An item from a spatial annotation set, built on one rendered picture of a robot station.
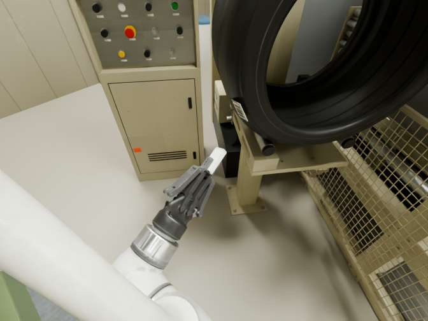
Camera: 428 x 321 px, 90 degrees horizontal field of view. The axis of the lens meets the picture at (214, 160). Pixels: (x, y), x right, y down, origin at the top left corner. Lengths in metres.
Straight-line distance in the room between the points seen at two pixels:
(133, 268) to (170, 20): 1.09
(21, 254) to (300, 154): 0.82
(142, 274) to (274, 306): 1.05
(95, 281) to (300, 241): 1.44
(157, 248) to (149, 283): 0.06
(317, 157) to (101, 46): 1.15
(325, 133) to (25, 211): 0.68
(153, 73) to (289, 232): 1.31
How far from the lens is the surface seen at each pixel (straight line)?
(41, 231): 0.27
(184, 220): 0.52
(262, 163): 0.75
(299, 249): 1.58
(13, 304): 0.80
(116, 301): 0.30
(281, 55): 0.99
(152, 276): 0.48
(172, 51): 1.28
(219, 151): 0.53
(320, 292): 1.53
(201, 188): 0.52
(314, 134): 0.70
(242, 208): 1.63
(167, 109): 1.39
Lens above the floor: 1.37
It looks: 45 degrees down
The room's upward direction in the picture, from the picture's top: straight up
